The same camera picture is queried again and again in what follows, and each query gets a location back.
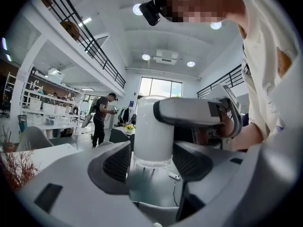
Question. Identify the person's right hand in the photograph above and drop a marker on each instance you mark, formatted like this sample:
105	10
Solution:
226	126

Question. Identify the person's cream printed sweatshirt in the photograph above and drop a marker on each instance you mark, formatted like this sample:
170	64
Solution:
265	55

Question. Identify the person's head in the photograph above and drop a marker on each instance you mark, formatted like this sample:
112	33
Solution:
201	3

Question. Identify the round ceiling light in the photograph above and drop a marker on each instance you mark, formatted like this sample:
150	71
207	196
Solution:
136	10
146	57
191	63
216	25

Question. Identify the white storage shelving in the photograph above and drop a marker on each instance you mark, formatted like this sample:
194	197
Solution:
47	107

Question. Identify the black dining chair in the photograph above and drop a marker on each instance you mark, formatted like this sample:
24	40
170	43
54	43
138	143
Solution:
118	136

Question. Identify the white power strip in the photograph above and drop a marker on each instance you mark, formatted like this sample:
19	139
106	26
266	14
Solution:
173	176

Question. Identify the short black balcony railing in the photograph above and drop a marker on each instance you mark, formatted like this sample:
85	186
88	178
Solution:
227	79

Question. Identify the round wooden wall disc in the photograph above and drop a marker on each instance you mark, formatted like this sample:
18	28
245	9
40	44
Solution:
70	30

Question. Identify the white marble square table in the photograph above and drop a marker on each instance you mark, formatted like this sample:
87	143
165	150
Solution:
52	153

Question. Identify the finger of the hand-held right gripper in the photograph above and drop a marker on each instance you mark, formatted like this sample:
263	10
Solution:
184	110

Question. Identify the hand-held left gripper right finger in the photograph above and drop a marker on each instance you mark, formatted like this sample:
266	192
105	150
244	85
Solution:
236	185

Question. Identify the yellow sunflower arrangement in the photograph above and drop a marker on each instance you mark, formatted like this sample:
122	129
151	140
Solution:
129	128

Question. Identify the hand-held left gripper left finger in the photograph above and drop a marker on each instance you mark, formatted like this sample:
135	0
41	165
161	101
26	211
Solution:
71	185

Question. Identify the clothes rack with garments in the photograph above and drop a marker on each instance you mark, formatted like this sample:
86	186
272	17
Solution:
125	115

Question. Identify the large window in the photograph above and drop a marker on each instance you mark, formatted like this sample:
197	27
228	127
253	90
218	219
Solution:
161	87

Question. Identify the white cup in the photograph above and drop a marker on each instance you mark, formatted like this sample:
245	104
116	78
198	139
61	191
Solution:
145	138

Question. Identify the grey upholstered armchair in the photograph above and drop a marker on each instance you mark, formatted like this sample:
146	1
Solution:
35	138

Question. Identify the long black balcony railing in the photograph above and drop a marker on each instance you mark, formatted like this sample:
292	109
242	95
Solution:
94	44

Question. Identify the blue bin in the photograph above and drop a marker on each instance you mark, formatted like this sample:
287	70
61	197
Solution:
22	123

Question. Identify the white ceiling air conditioner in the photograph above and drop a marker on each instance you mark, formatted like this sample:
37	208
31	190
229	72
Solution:
165	57

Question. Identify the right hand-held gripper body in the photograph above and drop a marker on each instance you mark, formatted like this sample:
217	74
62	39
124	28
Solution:
233	98

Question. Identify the person's right forearm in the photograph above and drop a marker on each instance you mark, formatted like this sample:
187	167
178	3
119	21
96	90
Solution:
246	136

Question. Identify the reddish brown potted plant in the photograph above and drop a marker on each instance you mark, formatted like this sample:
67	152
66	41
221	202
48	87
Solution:
16	167

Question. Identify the black head-mounted camera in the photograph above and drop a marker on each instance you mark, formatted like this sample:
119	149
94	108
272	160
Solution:
150	12

